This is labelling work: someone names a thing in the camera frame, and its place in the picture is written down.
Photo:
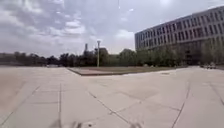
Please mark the pale pole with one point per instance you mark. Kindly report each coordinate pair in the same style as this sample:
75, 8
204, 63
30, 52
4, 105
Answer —
98, 53

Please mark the robot's own part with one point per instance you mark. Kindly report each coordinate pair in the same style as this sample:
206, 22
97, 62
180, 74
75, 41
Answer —
135, 126
77, 125

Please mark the row of trees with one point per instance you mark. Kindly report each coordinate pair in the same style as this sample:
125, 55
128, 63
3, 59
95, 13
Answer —
76, 60

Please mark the long curved grey building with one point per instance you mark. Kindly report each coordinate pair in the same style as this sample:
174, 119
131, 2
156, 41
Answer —
186, 31

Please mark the grass patch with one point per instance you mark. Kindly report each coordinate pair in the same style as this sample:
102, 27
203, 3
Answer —
116, 70

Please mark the distant tower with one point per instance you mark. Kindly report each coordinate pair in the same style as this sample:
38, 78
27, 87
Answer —
86, 47

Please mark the grey stone slab plaza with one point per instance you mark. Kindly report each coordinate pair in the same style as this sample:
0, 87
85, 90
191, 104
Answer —
133, 96

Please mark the vehicle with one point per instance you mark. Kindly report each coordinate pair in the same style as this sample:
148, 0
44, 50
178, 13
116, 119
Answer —
210, 66

